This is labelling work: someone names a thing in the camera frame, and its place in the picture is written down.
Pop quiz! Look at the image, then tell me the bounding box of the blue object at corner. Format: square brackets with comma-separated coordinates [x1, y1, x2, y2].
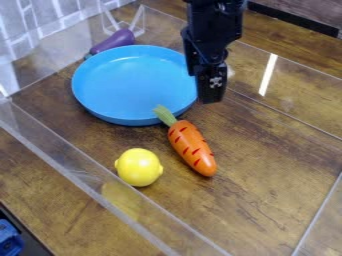
[0, 219, 24, 256]

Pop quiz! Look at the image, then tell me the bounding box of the purple toy eggplant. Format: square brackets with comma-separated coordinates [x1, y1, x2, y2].
[84, 28, 135, 59]

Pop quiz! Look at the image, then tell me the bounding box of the clear acrylic enclosure wall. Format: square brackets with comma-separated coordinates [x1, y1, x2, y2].
[0, 0, 342, 256]

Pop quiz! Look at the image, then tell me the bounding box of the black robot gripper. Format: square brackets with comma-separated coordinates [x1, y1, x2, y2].
[180, 0, 245, 104]

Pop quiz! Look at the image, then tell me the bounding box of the dark board in background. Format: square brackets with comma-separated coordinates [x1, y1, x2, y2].
[247, 1, 339, 38]

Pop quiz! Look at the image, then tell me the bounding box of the yellow toy lemon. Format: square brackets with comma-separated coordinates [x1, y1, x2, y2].
[115, 148, 163, 187]

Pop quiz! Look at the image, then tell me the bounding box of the blue plastic plate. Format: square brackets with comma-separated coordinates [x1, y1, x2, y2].
[70, 45, 197, 126]

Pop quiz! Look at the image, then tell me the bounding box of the orange toy carrot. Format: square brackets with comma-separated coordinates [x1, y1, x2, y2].
[153, 105, 217, 177]

